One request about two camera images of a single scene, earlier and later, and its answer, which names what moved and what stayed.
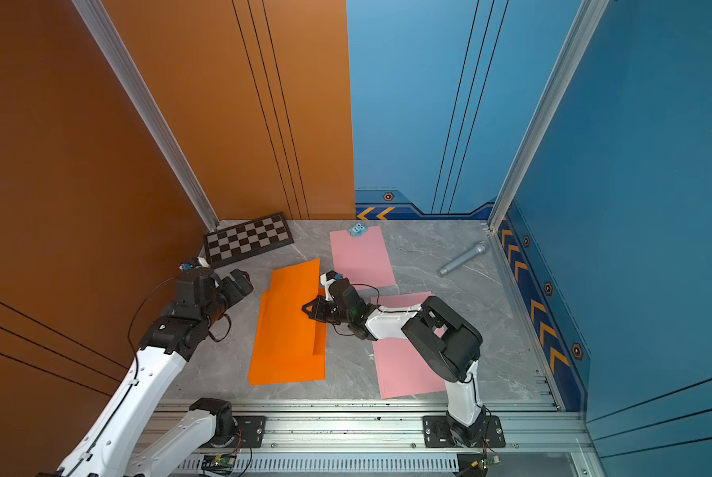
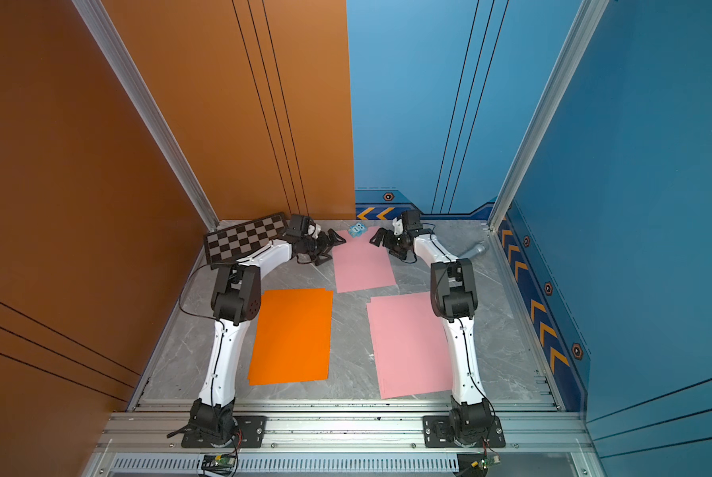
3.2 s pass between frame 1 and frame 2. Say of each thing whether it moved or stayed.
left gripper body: moved
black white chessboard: stayed
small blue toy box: stayed
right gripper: moved
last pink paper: stayed
